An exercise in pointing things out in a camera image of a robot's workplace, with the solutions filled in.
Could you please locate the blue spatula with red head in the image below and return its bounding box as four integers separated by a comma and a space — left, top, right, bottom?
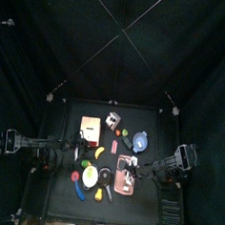
69, 170, 88, 202

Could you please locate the yellow toy banana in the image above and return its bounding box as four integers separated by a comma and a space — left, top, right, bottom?
93, 146, 106, 161

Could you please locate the pink cutting board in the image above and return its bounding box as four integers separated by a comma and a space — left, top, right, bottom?
112, 154, 137, 197

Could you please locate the blue bowl with handles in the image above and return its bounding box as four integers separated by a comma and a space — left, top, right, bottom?
132, 130, 151, 154

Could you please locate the white toy knife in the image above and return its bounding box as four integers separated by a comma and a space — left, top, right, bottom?
122, 171, 135, 194

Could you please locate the green toy pepper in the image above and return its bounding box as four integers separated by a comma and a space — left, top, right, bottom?
80, 159, 92, 169

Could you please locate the pink and red toy register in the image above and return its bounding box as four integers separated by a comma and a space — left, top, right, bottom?
78, 115, 102, 148

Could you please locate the small grey toy toaster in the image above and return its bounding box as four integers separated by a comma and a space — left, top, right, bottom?
105, 111, 122, 133

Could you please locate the dark green toy vegetable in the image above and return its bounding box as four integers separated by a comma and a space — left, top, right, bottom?
121, 135, 134, 152

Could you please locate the black frying pan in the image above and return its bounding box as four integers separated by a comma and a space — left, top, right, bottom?
96, 166, 116, 202

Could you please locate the pink toy sausage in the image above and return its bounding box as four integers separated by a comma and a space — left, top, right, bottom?
111, 139, 119, 155

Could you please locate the yellow toy pear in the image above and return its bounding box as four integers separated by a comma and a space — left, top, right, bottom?
93, 188, 104, 202

